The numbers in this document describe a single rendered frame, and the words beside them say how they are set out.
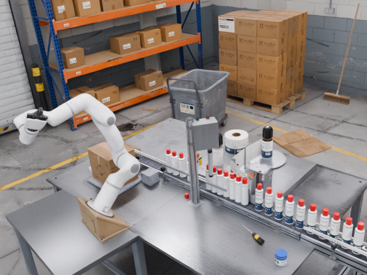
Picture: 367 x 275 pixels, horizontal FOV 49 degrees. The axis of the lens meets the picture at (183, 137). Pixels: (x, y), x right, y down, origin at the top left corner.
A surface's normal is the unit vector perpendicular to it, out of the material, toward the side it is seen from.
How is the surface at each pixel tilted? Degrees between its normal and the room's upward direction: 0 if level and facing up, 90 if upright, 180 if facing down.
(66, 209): 0
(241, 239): 0
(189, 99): 93
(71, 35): 90
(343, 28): 90
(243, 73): 90
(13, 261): 0
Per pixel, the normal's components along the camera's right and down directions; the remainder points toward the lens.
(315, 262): -0.15, -0.88
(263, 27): -0.67, 0.37
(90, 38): 0.66, 0.29
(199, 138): 0.22, 0.43
